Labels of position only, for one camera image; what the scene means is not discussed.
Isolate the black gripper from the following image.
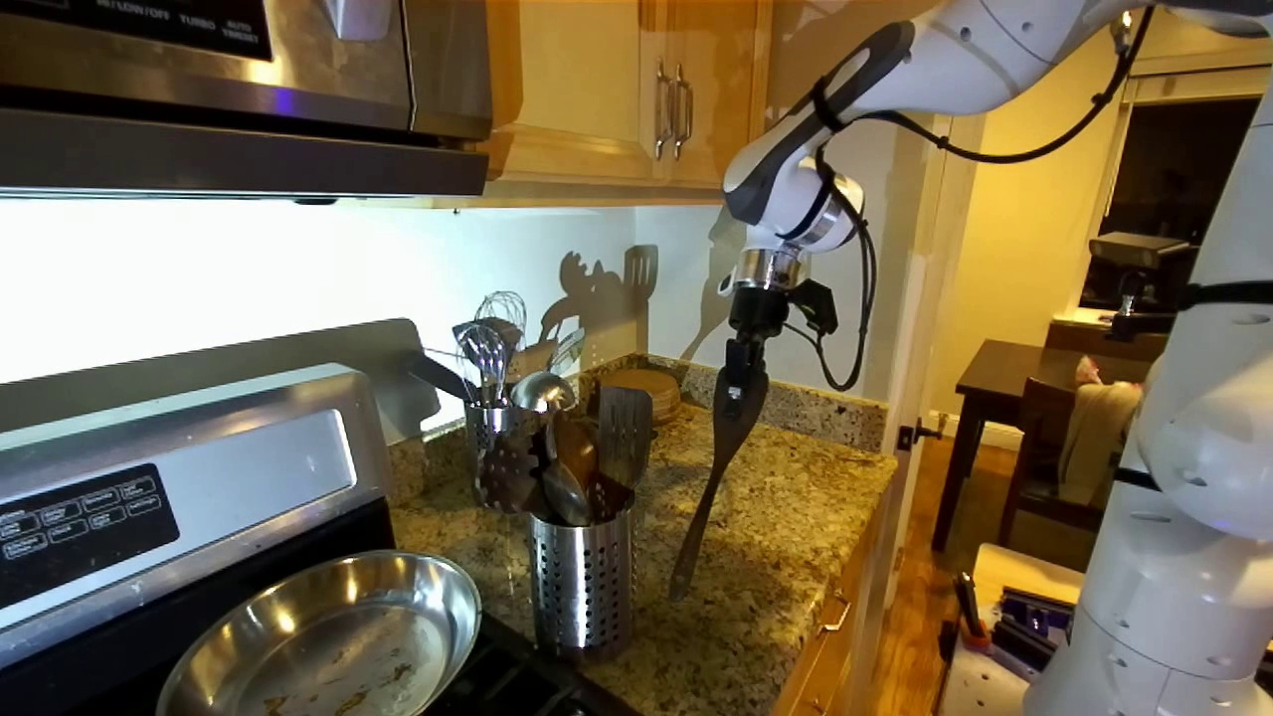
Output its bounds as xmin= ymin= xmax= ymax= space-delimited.
xmin=721 ymin=282 xmax=798 ymax=392

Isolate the dark wooden spatula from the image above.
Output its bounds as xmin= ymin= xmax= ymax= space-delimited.
xmin=669 ymin=336 xmax=775 ymax=600

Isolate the slotted steel spatula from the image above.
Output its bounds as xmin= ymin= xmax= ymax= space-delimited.
xmin=534 ymin=323 xmax=588 ymax=383

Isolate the round wooden bowl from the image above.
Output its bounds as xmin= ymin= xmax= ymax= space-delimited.
xmin=588 ymin=359 xmax=687 ymax=429

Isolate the brown wooden spoon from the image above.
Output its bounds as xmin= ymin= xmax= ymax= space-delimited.
xmin=551 ymin=416 xmax=607 ymax=498

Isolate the dark wooden table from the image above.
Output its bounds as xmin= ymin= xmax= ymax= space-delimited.
xmin=930 ymin=340 xmax=1049 ymax=552

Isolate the small steel utensil holder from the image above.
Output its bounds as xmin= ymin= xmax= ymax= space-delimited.
xmin=465 ymin=394 xmax=527 ymax=471

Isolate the black slotted utensil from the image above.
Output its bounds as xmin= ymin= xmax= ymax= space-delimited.
xmin=474 ymin=421 xmax=536 ymax=515

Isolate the perforated steel utensil holder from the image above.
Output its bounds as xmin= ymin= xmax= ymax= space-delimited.
xmin=531 ymin=494 xmax=637 ymax=666

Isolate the dark wooden chair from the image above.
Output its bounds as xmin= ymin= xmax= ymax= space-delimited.
xmin=1000 ymin=348 xmax=1137 ymax=543

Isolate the wooden base cabinet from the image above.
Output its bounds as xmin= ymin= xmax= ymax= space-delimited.
xmin=768 ymin=463 xmax=913 ymax=716

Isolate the black and red tool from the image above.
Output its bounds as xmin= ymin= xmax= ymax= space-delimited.
xmin=951 ymin=568 xmax=992 ymax=654

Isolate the beige cushion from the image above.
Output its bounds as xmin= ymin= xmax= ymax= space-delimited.
xmin=1057 ymin=375 xmax=1148 ymax=511

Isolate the black electronics box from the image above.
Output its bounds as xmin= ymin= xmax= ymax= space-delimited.
xmin=992 ymin=585 xmax=1084 ymax=674

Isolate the white robot stand top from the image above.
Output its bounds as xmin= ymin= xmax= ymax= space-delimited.
xmin=930 ymin=539 xmax=1091 ymax=716

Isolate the black device with grey top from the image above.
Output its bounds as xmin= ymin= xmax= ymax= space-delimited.
xmin=1084 ymin=229 xmax=1197 ymax=323

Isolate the dark window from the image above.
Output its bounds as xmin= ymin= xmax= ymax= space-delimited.
xmin=1107 ymin=56 xmax=1266 ymax=314

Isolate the stainless steel frying pan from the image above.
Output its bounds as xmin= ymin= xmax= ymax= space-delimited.
xmin=154 ymin=551 xmax=491 ymax=716

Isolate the stainless steel stove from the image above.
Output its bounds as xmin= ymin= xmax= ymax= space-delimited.
xmin=0 ymin=314 xmax=634 ymax=716

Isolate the stainless steel microwave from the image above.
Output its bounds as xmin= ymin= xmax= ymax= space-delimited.
xmin=0 ymin=0 xmax=499 ymax=209

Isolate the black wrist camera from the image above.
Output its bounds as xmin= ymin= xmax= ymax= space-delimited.
xmin=784 ymin=276 xmax=843 ymax=340

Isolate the steel wire whisk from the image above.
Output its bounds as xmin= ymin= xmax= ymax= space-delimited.
xmin=450 ymin=314 xmax=527 ymax=412
xmin=474 ymin=287 xmax=534 ymax=344

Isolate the silver cabinet door handle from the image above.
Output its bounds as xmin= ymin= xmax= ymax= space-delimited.
xmin=673 ymin=68 xmax=695 ymax=160
xmin=650 ymin=64 xmax=677 ymax=168

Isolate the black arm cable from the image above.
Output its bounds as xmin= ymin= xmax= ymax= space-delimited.
xmin=811 ymin=3 xmax=1160 ymax=173

